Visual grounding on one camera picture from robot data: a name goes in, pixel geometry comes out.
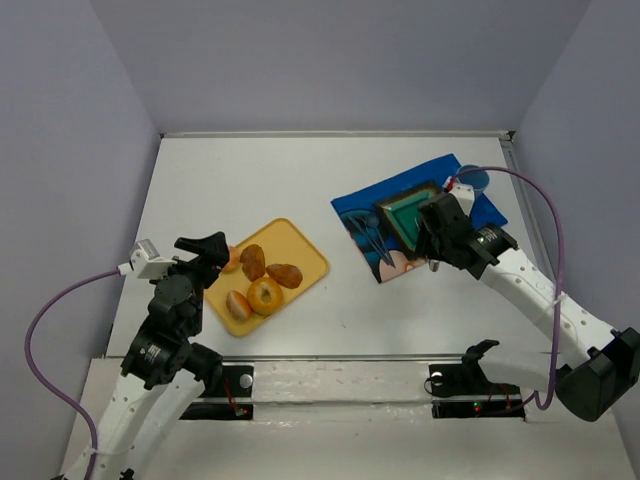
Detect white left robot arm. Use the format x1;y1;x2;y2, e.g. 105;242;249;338
61;232;230;479

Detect light blue plastic cup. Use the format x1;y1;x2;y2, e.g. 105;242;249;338
456;165;490;200

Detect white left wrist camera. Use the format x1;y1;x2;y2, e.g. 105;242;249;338
117;239;176;280

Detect brown oblong bread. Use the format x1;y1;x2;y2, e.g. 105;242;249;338
240;244;266;282

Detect blue plastic knife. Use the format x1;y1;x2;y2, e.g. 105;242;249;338
369;215;394;266

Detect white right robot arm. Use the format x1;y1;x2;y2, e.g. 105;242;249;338
416;192;639;422

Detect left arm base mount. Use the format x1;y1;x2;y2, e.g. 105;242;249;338
180;364;254;421

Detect small orange bun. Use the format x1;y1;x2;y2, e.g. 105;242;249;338
222;245;240;273

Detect blue plastic fork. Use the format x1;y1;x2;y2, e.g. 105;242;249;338
348;215;388;263

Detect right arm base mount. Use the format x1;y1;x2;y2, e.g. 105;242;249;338
423;340;526;420

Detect metal tongs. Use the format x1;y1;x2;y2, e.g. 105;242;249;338
428;259;440;272

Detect blue plastic spoon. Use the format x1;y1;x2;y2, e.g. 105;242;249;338
365;213;395;266

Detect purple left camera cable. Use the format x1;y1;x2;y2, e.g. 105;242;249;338
23;267;121;480

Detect golden bagel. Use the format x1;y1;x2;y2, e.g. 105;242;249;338
247;277;283;316

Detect green square plate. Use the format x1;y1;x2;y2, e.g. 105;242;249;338
374;180;442;260

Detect white round bun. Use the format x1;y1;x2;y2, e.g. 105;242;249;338
225;290;253;321

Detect blue printed placemat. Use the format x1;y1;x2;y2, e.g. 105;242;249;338
331;154;518;283

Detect yellow plastic tray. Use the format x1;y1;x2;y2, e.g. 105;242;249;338
205;218;329;337

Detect brown glazed bread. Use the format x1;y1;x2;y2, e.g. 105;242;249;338
266;264;303;289

